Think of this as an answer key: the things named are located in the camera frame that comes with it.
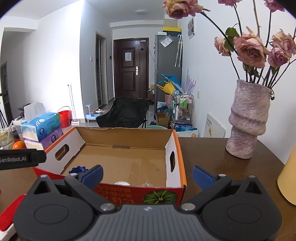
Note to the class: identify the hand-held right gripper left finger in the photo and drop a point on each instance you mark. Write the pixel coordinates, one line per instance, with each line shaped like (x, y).
(93, 176)

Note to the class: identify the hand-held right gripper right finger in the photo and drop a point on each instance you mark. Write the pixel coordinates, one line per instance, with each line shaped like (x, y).
(202, 177)

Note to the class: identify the red and white cardboard box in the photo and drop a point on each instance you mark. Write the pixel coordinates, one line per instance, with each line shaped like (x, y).
(129, 160)

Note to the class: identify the orange fruit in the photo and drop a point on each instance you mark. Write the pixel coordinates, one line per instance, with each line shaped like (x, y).
(18, 145)

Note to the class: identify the blue ribbed bottle cap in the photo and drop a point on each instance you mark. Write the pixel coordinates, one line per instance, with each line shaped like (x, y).
(76, 171)

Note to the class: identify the drinking glass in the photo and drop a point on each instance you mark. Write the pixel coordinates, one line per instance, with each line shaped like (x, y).
(7, 141)

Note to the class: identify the white round cap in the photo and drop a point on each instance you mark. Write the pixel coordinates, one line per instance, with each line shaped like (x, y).
(121, 183)

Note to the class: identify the purple tissue pack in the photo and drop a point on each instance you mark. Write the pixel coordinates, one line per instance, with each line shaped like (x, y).
(52, 139)

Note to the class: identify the blue tissue pack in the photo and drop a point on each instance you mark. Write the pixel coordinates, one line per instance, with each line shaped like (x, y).
(44, 127)

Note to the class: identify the blue and white bag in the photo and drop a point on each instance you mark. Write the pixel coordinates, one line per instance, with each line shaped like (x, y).
(186, 131)

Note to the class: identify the white flat panel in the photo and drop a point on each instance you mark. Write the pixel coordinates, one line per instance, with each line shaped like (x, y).
(215, 127)

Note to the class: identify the red and white flat case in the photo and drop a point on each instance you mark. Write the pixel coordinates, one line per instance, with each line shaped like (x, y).
(9, 213)

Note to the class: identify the white mop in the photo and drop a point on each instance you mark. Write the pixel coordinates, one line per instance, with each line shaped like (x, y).
(75, 122)

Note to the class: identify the blue and white pet feeder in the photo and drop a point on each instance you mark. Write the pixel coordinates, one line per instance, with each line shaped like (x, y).
(92, 115)

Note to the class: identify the red bucket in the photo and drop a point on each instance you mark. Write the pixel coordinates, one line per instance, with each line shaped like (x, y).
(64, 118)

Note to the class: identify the teal basin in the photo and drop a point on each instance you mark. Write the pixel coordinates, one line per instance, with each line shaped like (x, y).
(157, 127)

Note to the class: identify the small brown cardboard box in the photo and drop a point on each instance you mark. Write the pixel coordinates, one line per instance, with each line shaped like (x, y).
(163, 119)

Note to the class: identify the metal storage cart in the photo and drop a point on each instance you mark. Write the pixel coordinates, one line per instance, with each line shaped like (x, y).
(183, 109)

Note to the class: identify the black folding chair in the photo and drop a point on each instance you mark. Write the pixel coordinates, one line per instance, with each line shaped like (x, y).
(124, 111)

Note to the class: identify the mottled pink ceramic vase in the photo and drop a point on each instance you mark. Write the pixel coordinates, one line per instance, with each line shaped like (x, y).
(247, 115)

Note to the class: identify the pink bucket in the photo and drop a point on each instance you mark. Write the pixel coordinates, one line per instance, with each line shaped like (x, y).
(168, 98)

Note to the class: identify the pale yellow cylindrical container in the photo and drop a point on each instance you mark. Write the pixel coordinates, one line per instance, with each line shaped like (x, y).
(289, 183)

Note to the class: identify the pale purple plastic hangers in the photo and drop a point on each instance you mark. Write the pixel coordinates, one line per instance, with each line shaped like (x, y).
(190, 81)

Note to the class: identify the dark brown entrance door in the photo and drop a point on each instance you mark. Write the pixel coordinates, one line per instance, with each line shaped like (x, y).
(129, 78)

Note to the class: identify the grey refrigerator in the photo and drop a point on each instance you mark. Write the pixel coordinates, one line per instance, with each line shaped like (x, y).
(167, 60)

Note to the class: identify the white paper notice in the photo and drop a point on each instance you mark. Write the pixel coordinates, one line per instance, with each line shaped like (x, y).
(128, 56)

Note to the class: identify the clear folded umbrella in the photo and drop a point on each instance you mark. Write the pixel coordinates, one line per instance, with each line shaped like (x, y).
(179, 51)

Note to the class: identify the bunch of dried pink roses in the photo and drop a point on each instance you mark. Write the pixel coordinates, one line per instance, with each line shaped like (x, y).
(251, 49)

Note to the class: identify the clear plastic bag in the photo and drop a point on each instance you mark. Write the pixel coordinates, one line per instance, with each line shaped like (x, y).
(166, 41)

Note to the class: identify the yellow and black box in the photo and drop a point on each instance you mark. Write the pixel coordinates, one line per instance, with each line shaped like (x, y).
(172, 29)

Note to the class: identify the round ceiling lamp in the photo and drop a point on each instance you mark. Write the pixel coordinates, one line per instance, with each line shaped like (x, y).
(141, 11)

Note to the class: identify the dark interior door frame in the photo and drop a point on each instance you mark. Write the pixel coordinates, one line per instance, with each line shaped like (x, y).
(101, 69)

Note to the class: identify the wall calendar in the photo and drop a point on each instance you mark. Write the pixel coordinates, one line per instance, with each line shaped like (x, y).
(191, 27)

